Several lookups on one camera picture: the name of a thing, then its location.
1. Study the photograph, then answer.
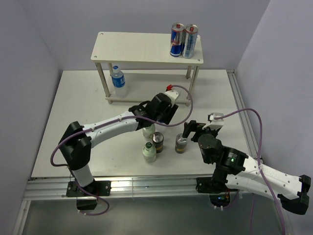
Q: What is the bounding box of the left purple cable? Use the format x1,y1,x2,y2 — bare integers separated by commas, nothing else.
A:
50,85,194,215

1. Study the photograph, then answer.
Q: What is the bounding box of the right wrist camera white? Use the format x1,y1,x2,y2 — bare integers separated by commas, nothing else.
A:
202,113,224,130

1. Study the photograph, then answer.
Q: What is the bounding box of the silver Red Bull can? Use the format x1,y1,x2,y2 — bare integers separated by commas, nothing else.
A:
182,24,199,59

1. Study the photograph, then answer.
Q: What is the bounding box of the aluminium front rail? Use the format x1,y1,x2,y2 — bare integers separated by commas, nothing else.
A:
14,176,242,235

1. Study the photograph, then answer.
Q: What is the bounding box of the grey coffee can right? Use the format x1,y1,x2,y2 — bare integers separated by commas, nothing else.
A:
175,133,188,154

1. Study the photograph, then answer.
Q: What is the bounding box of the green cap glass bottle far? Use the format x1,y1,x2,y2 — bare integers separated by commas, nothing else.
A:
142,123,156,139

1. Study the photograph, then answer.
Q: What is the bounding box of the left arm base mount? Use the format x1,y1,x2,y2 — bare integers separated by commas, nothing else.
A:
66,180,111,211

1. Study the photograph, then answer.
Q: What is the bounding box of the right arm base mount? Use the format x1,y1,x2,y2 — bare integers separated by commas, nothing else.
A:
195,177,240,211

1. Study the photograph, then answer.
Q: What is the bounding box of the green cap glass bottle near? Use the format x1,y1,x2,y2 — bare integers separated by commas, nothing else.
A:
142,142,157,163

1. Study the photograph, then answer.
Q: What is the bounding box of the green cap glass bottle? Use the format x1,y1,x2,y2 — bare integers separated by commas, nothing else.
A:
142,142,157,163
142,123,156,139

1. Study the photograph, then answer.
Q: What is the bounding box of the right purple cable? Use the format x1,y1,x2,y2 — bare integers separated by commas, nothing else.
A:
212,108,286,235

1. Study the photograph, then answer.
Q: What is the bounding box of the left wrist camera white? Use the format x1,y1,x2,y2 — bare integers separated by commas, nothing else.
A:
164,85,180,105

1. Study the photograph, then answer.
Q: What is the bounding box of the white two-tier shelf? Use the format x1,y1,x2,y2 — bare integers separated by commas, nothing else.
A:
91,32,203,104

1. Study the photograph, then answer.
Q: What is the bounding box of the purple cable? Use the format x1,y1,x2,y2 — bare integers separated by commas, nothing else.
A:
50,85,194,215
212,108,286,235

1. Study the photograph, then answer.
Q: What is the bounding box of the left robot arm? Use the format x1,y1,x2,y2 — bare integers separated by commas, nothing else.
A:
59,90,179,195

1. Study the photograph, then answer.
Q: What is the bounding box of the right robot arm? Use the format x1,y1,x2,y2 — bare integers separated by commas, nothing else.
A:
182,120,311,215

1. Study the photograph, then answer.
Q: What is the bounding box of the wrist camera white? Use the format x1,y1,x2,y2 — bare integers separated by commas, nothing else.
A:
164,85,180,105
202,113,224,130

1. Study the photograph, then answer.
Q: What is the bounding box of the blue Red Bull can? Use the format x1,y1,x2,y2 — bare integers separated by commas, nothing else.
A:
170,23,185,57

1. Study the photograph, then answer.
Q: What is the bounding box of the black coffee can left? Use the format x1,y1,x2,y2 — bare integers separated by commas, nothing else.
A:
152,132,164,153

